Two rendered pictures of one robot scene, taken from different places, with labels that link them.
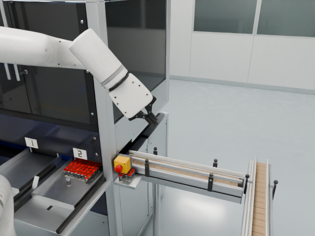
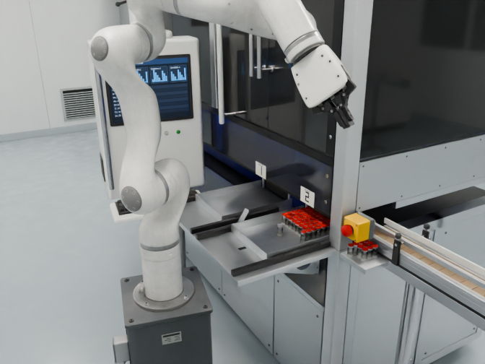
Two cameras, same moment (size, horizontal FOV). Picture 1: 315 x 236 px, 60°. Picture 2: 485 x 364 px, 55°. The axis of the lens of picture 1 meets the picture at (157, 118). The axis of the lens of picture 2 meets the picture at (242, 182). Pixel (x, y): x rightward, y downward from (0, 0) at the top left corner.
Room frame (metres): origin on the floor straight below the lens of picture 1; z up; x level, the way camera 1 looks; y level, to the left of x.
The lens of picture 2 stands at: (-0.10, -0.44, 1.72)
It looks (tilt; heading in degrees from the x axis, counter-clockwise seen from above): 22 degrees down; 41
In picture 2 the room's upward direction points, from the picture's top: 1 degrees counter-clockwise
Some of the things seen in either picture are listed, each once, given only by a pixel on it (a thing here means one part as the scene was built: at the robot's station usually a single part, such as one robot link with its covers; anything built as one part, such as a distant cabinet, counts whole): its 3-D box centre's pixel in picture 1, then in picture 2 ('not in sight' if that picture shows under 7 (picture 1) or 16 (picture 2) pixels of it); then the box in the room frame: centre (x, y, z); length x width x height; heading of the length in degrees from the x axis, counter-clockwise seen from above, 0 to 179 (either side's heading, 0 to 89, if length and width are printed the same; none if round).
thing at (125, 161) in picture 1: (123, 163); (358, 227); (1.22, 0.19, 1.00); 0.08 x 0.07 x 0.07; 160
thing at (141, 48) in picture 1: (143, 50); (456, 61); (1.68, 0.09, 1.51); 0.85 x 0.01 x 0.59; 160
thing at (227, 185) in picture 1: (180, 171); (455, 274); (1.25, -0.13, 0.92); 0.69 x 0.16 x 0.16; 70
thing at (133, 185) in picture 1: (130, 178); (366, 258); (1.25, 0.16, 0.87); 0.14 x 0.13 x 0.02; 160
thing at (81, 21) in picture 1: (89, 92); (332, 102); (1.25, 0.33, 1.40); 0.04 x 0.01 x 0.80; 70
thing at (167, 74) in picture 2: not in sight; (149, 113); (1.31, 1.39, 1.19); 0.50 x 0.19 x 0.78; 152
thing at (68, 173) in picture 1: (77, 175); (296, 227); (1.24, 0.45, 0.91); 0.18 x 0.02 x 0.05; 70
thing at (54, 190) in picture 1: (73, 180); (286, 231); (1.20, 0.46, 0.90); 0.34 x 0.26 x 0.04; 160
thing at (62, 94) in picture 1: (55, 66); (302, 62); (1.32, 0.50, 1.51); 0.43 x 0.01 x 0.59; 70
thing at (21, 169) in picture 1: (24, 168); (242, 199); (1.31, 0.78, 0.90); 0.34 x 0.26 x 0.04; 160
